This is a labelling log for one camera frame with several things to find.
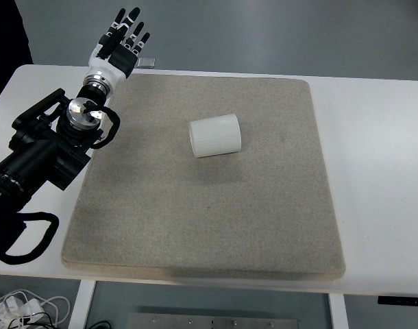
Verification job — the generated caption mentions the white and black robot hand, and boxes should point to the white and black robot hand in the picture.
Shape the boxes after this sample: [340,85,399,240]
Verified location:
[86,6,151,86]

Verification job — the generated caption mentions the beige felt mat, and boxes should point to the beige felt mat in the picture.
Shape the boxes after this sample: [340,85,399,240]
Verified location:
[60,73,347,282]

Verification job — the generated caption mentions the black table control panel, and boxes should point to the black table control panel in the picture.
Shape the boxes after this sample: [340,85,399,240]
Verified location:
[377,295,418,306]

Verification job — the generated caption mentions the white ribbed cup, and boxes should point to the white ribbed cup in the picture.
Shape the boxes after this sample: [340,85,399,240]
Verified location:
[188,113,243,158]

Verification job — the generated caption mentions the white power strip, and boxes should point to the white power strip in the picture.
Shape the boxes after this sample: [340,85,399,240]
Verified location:
[0,297,45,320]

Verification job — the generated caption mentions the white table leg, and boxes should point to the white table leg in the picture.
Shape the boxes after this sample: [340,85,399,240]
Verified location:
[327,293,349,329]
[70,280,97,329]

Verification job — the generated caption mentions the white cable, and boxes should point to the white cable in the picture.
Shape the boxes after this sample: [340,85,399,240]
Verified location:
[0,289,71,329]

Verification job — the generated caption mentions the grey metal plate with screws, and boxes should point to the grey metal plate with screws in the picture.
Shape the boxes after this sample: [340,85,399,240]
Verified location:
[128,311,301,329]

